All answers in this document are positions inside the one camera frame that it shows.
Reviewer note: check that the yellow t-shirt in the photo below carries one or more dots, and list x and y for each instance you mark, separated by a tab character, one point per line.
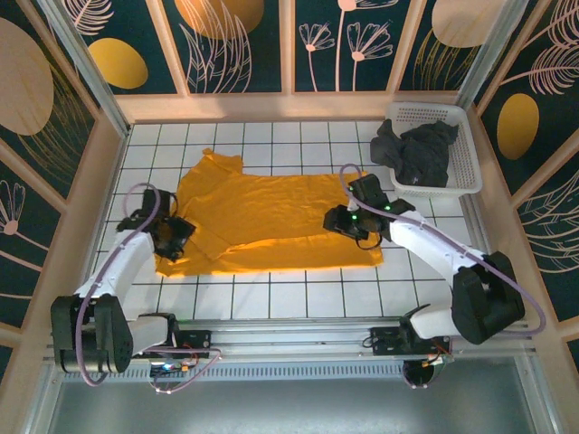
271	217

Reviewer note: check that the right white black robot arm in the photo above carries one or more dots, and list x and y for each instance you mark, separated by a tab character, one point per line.
429	244

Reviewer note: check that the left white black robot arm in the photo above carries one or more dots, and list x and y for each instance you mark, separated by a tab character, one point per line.
126	257

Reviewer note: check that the dark grey t-shirt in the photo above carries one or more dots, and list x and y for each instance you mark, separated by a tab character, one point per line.
416	153

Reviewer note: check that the white plastic basket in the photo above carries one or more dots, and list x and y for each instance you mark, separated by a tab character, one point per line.
466	172

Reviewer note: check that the grey metal sheet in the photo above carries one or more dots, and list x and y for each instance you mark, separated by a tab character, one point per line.
289	411

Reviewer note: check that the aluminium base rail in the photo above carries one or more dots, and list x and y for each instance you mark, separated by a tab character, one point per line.
294	336

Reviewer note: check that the wooden enclosure frame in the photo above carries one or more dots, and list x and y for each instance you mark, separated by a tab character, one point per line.
271	108

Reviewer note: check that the pink flower side wall panel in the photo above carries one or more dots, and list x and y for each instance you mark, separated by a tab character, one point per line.
18	253

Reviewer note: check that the aluminium corner post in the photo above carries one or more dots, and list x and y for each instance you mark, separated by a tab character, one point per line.
104	99
479	68

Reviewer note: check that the orange circle leaf wall panel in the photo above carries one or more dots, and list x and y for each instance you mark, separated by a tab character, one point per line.
226	54

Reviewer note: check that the pink flowers wall panel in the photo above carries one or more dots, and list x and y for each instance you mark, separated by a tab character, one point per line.
362	27

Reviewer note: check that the yellow oval leaf wall panel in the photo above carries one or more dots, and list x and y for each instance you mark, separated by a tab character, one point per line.
135	45

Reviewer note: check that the pink fern side wall panel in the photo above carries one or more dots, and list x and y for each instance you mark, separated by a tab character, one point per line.
556	244

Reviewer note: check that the yellow oval fern wall panel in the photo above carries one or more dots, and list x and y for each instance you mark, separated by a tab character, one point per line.
534	113

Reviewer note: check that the large beige oval wall panel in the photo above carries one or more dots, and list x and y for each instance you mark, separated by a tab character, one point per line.
27	90

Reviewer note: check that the beige circle grass wall panel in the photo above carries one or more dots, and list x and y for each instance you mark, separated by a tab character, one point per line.
452	27

